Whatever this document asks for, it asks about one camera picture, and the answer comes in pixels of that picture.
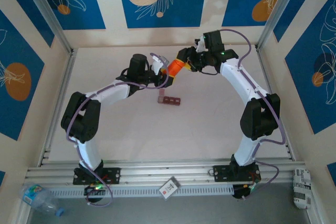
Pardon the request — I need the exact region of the orange pill bottle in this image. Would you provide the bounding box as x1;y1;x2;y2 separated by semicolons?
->
167;60;185;78

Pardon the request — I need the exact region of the white red tag card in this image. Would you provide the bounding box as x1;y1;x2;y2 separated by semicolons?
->
159;176;182;200

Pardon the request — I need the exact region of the black connector box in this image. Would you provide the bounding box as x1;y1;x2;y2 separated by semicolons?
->
83;184;106;204
232;183;257;200

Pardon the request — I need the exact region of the clear plastic water bottle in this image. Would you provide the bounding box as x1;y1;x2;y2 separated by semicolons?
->
18;182;66;217

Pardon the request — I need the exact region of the newspaper wrapped package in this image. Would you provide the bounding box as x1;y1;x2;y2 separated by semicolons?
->
291;167;313;210

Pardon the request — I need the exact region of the thin black cable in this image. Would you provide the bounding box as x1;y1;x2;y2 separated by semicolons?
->
196;68;220;76

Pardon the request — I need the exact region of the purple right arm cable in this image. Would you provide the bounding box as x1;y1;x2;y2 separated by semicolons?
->
219;28;287;201

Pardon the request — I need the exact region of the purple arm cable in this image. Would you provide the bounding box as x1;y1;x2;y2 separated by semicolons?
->
65;52;170;208
219;28;287;201

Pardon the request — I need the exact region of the aluminium side rail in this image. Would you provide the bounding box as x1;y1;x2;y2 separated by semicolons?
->
38;48;78;167
256;45;296;161

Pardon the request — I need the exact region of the aluminium frame post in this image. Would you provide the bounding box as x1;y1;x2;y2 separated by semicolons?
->
256;0;302;50
19;0;74;55

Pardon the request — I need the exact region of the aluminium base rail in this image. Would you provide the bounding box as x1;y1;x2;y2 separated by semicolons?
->
24;158;307;190

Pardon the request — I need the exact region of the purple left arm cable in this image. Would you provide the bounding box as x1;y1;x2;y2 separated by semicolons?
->
65;52;170;208

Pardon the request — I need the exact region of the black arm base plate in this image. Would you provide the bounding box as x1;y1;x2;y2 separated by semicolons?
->
213;164;262;183
72;166;122;185

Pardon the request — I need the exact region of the white slotted cable duct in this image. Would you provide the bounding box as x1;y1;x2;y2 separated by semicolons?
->
48;185;234;199

